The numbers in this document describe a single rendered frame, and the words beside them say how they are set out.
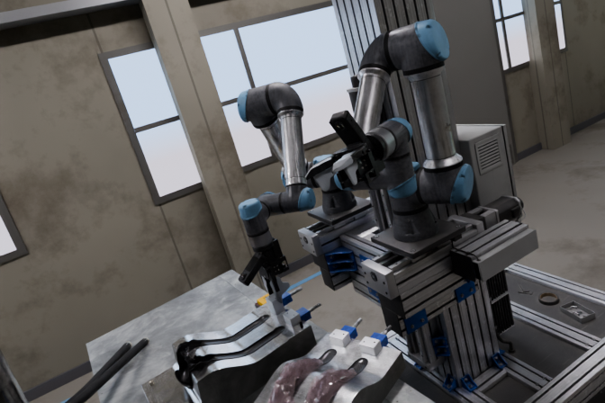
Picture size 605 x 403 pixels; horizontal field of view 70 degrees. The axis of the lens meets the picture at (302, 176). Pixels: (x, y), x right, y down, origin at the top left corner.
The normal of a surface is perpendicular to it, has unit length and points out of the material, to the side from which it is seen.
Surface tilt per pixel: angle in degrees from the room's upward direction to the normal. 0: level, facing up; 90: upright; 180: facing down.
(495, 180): 90
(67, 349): 90
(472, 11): 90
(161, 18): 90
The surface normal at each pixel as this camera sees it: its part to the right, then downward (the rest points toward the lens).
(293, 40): 0.43, 0.11
